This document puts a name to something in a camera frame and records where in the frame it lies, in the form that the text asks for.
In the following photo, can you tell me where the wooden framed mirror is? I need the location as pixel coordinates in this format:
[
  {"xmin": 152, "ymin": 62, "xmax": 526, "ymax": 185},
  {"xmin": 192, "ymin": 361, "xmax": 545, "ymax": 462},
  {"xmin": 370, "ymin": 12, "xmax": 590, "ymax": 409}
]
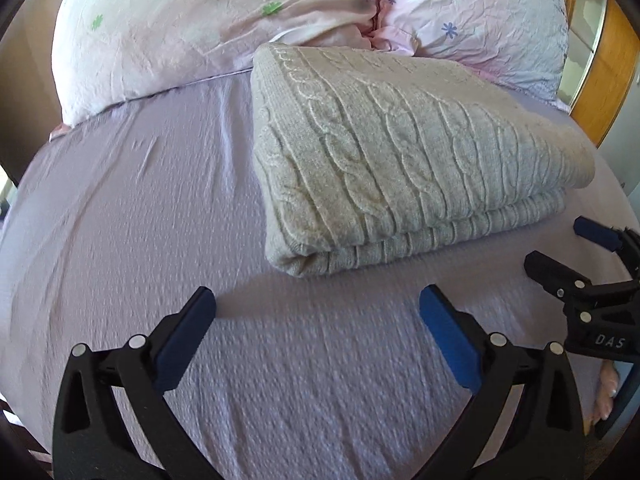
[{"xmin": 565, "ymin": 0, "xmax": 640, "ymax": 150}]

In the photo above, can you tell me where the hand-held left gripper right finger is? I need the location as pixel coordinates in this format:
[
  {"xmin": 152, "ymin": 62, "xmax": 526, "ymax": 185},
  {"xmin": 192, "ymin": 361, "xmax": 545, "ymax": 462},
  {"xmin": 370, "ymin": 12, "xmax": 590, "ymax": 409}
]
[{"xmin": 419, "ymin": 284, "xmax": 586, "ymax": 480}]

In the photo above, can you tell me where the lilac bed sheet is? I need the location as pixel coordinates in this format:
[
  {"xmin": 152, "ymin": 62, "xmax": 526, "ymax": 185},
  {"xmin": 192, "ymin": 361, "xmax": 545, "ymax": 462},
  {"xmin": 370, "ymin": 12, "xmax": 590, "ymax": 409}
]
[{"xmin": 0, "ymin": 72, "xmax": 640, "ymax": 480}]

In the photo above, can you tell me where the person's right hand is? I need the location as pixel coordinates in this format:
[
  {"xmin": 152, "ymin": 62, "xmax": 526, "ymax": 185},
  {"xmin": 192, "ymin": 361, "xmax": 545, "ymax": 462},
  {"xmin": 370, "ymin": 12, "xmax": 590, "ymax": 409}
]
[{"xmin": 591, "ymin": 361, "xmax": 622, "ymax": 423}]

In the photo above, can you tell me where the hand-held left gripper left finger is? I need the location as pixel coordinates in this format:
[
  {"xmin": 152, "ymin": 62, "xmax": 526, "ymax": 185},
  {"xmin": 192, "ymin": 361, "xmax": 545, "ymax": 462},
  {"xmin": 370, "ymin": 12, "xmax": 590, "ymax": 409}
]
[{"xmin": 52, "ymin": 286, "xmax": 217, "ymax": 480}]

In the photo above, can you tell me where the grey cable-knit sweater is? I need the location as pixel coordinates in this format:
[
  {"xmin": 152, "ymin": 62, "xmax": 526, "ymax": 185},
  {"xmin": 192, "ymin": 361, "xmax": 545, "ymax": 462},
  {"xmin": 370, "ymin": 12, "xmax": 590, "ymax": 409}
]
[{"xmin": 250, "ymin": 42, "xmax": 597, "ymax": 279}]

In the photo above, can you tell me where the pink floral pillow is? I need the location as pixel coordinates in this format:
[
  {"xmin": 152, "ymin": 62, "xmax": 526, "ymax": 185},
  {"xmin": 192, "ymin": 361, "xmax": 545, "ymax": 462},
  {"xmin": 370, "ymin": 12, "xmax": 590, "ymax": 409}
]
[
  {"xmin": 50, "ymin": 0, "xmax": 383, "ymax": 128},
  {"xmin": 370, "ymin": 0, "xmax": 572, "ymax": 109}
]

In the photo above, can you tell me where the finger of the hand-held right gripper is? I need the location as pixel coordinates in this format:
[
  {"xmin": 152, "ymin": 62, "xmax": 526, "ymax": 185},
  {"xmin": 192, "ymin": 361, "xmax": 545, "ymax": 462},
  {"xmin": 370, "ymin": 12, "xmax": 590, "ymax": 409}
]
[
  {"xmin": 574, "ymin": 216, "xmax": 640, "ymax": 281},
  {"xmin": 524, "ymin": 251, "xmax": 640, "ymax": 330}
]

